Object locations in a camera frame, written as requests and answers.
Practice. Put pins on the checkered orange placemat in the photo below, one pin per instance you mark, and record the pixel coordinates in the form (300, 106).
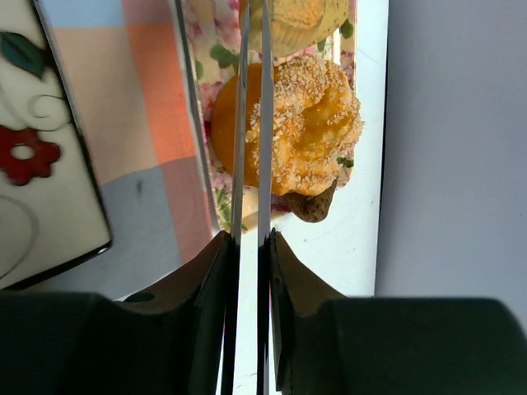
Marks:
(125, 65)

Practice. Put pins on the brown chocolate muffin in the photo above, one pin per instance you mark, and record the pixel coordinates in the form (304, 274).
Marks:
(311, 209)

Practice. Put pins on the sesame ring bread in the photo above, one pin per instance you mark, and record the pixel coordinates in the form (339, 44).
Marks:
(316, 123)

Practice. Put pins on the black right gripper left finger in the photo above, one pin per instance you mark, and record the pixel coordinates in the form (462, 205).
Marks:
(177, 336)

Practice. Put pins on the square floral plate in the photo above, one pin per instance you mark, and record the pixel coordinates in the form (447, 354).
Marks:
(52, 213)

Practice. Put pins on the floral serving tray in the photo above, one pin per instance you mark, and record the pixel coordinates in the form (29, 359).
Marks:
(212, 49)

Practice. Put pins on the small yellow muffin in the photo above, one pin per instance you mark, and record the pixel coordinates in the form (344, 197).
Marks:
(298, 24)

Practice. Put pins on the metal kitchen tongs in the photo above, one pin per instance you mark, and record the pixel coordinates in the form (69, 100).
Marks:
(265, 175)

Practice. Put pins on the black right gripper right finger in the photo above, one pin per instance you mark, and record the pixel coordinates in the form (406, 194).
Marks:
(328, 343)

